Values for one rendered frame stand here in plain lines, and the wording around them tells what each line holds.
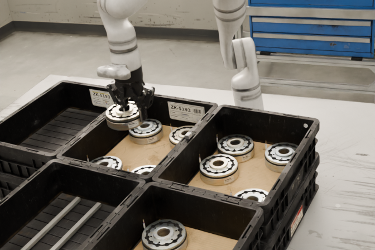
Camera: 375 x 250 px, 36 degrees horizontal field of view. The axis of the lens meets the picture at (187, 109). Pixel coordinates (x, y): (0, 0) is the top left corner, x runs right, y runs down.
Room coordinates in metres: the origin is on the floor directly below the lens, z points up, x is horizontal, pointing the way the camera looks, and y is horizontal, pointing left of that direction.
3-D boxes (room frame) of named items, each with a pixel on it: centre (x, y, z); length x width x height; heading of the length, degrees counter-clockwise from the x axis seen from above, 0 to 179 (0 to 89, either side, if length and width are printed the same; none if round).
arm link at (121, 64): (1.32, 0.15, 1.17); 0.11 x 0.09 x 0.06; 151
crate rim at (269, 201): (1.22, -0.12, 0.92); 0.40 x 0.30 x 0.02; 148
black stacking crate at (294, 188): (1.22, -0.12, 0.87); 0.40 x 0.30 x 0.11; 148
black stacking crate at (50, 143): (1.54, 0.39, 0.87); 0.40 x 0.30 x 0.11; 148
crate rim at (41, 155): (1.54, 0.39, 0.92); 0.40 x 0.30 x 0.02; 148
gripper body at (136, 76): (1.34, 0.14, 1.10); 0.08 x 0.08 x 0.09
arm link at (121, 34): (1.34, 0.14, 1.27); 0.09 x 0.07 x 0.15; 29
